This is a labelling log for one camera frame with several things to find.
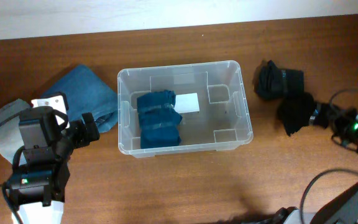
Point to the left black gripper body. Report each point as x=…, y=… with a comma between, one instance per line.
x=79, y=134

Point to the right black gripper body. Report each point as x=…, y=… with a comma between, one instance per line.
x=351, y=129

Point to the black cloth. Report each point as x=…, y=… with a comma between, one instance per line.
x=274, y=82
x=301, y=111

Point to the blue cloth bundle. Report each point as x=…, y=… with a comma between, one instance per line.
x=158, y=120

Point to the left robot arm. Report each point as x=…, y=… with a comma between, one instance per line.
x=35, y=191

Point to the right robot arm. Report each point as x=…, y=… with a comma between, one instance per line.
x=342, y=209

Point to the folded dark blue jeans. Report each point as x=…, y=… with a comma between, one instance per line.
x=87, y=93

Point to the folded light grey jeans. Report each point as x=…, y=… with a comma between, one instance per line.
x=10, y=136

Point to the white label in bin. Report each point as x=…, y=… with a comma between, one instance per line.
x=187, y=103

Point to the clear plastic storage bin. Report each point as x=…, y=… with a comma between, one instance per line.
x=223, y=122

